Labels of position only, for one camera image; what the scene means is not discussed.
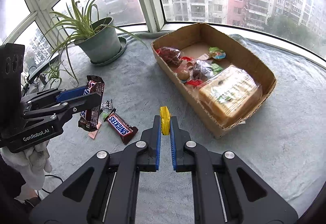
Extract left white gloved hand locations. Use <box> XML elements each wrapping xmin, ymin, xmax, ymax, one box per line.
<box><xmin>1</xmin><ymin>140</ymin><xmax>53</xmax><ymax>190</ymax></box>

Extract black cable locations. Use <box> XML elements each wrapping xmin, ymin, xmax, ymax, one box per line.
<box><xmin>23</xmin><ymin>174</ymin><xmax>64</xmax><ymax>204</ymax></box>

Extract green plant pot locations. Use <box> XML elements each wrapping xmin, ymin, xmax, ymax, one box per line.
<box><xmin>74</xmin><ymin>17</ymin><xmax>126</xmax><ymax>66</ymax></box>

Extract sandwich bread pack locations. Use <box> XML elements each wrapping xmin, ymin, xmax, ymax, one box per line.
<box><xmin>198</xmin><ymin>64</ymin><xmax>262</xmax><ymax>127</ymax></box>

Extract pink wafer packet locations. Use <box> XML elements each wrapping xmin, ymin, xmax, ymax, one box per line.
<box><xmin>88</xmin><ymin>121</ymin><xmax>102</xmax><ymax>140</ymax></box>

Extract spider plant leaves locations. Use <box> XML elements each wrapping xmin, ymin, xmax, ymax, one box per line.
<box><xmin>44</xmin><ymin>0</ymin><xmax>143</xmax><ymax>87</ymax></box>

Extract green candy wrapper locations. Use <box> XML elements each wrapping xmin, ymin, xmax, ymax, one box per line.
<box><xmin>209</xmin><ymin>47</ymin><xmax>226</xmax><ymax>60</ymax></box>
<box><xmin>211</xmin><ymin>63</ymin><xmax>224</xmax><ymax>75</ymax></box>

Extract red date snack packet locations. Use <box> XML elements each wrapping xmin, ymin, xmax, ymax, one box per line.
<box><xmin>156</xmin><ymin>47</ymin><xmax>181</xmax><ymax>66</ymax></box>

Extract brown cardboard box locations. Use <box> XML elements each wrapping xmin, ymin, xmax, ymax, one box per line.
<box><xmin>151</xmin><ymin>23</ymin><xmax>276</xmax><ymax>138</ymax></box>

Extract grey blanket cloth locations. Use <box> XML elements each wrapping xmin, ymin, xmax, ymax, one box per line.
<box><xmin>48</xmin><ymin>33</ymin><xmax>325</xmax><ymax>223</ymax></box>

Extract snickers bar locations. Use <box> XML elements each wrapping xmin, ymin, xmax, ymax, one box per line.
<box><xmin>104</xmin><ymin>108</ymin><xmax>138</xmax><ymax>145</ymax></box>
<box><xmin>78</xmin><ymin>75</ymin><xmax>105</xmax><ymax>132</ymax></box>

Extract black patterned snack packet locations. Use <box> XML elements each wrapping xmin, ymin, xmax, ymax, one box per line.
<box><xmin>100</xmin><ymin>99</ymin><xmax>113</xmax><ymax>112</ymax></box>

